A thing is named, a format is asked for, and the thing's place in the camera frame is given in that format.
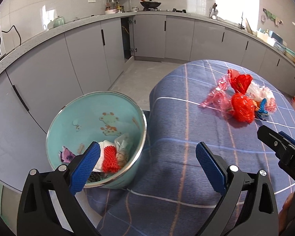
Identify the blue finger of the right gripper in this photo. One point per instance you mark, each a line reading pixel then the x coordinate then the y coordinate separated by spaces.
pixel 287 137

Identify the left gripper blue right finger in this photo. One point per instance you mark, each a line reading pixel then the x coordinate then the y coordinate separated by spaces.
pixel 213 167

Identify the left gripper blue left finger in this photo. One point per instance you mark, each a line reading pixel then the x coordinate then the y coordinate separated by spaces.
pixel 81 166

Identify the red foam net sleeve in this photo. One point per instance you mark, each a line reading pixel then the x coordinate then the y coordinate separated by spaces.
pixel 110 163

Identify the orange blue snack wrapper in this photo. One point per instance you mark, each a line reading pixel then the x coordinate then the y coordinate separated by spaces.
pixel 260 112

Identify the red plastic bag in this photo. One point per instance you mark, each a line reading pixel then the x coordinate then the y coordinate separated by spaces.
pixel 243 106

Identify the white towel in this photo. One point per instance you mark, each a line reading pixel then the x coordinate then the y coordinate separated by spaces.
pixel 98 166

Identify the clear bag with teal print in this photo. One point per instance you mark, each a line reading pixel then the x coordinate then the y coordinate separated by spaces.
pixel 124 143

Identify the teal trash bin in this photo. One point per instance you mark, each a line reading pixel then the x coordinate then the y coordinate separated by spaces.
pixel 99 116

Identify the grey kitchen cabinets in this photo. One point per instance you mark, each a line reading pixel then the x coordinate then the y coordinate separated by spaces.
pixel 52 69

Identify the person's right hand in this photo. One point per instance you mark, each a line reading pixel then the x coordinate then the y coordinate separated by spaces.
pixel 284 213

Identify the purple wrapper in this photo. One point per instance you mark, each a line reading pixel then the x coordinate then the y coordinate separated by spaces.
pixel 66 156

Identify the red white patterned bag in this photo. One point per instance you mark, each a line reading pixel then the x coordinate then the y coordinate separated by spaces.
pixel 258 93

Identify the pink transparent plastic bag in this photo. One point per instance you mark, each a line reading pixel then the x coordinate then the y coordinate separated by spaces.
pixel 219 98

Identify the blue plaid tablecloth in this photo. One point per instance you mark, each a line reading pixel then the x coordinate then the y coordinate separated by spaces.
pixel 170 194

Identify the green kettle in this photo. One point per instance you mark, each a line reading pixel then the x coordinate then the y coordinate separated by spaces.
pixel 59 21

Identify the spice rack with bottles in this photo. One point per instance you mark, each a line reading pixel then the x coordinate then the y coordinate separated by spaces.
pixel 117 6

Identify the black wok on stove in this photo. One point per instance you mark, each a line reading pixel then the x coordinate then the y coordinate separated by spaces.
pixel 149 5

